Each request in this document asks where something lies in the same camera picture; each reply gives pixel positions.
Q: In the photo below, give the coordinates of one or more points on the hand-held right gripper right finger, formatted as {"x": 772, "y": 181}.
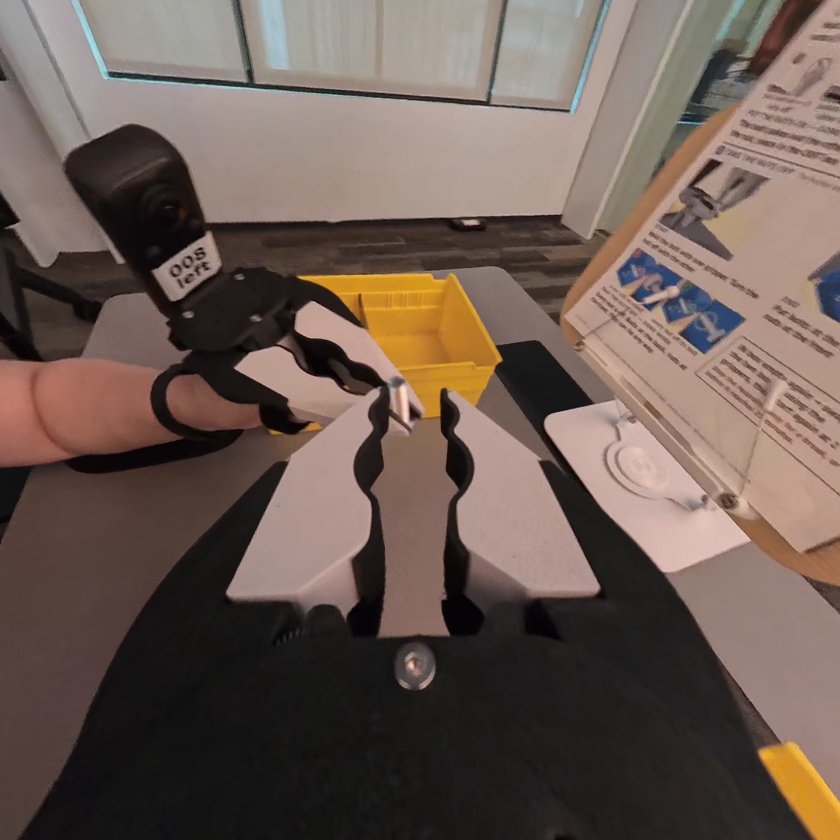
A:
{"x": 525, "y": 525}

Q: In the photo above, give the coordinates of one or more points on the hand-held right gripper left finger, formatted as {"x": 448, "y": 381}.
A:
{"x": 302, "y": 525}

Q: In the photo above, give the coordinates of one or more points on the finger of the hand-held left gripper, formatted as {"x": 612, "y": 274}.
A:
{"x": 282, "y": 374}
{"x": 354, "y": 341}

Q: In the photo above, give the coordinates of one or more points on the silver hex bolt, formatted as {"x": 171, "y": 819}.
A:
{"x": 399, "y": 394}

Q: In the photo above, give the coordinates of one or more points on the yellow bin with black divider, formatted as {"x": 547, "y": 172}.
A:
{"x": 426, "y": 328}

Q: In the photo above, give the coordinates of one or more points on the yellow undivided bin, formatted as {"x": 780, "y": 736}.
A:
{"x": 800, "y": 794}

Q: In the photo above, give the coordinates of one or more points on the person's left forearm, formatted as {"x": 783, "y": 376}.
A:
{"x": 79, "y": 413}

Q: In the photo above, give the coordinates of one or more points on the person's left hand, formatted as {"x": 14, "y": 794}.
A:
{"x": 216, "y": 410}

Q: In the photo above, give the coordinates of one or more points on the black wrist band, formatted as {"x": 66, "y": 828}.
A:
{"x": 157, "y": 403}

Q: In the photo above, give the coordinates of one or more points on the black flat table mat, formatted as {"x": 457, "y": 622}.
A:
{"x": 544, "y": 380}

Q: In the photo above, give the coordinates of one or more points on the black floor outlet box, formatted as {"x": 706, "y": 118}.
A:
{"x": 468, "y": 224}

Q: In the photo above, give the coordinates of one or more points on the white metal stand base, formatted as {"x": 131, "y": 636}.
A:
{"x": 689, "y": 544}

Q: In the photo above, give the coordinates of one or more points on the large gridded window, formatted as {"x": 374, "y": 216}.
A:
{"x": 394, "y": 39}

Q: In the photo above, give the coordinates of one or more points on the printed instruction sheet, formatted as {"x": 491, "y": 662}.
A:
{"x": 754, "y": 295}

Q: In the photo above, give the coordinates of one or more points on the red-brown box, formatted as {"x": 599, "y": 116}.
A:
{"x": 781, "y": 33}

